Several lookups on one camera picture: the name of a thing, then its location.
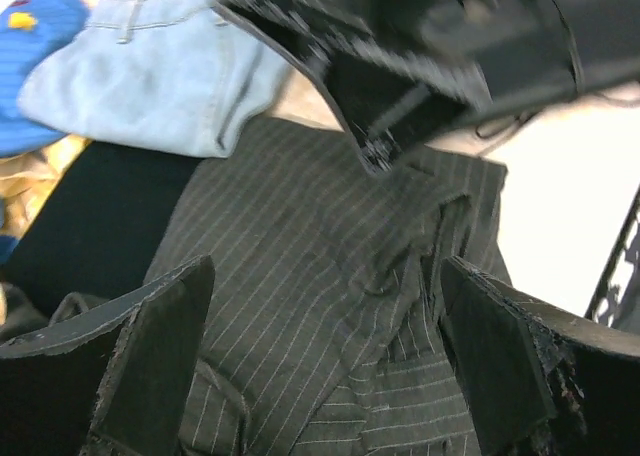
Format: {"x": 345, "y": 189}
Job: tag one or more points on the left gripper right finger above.
{"x": 537, "y": 379}

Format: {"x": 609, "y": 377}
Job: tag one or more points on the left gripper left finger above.
{"x": 113, "y": 380}

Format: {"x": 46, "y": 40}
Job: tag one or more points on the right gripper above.
{"x": 536, "y": 53}

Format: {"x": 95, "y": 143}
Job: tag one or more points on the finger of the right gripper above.
{"x": 387, "y": 93}

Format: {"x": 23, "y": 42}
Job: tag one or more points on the black cloth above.
{"x": 99, "y": 229}

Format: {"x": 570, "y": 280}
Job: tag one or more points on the dark grey pinstripe garment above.
{"x": 321, "y": 336}

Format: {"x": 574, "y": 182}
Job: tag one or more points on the light blue denim jeans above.
{"x": 166, "y": 75}

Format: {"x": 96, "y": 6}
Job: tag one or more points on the blue and yellow shirt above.
{"x": 30, "y": 31}

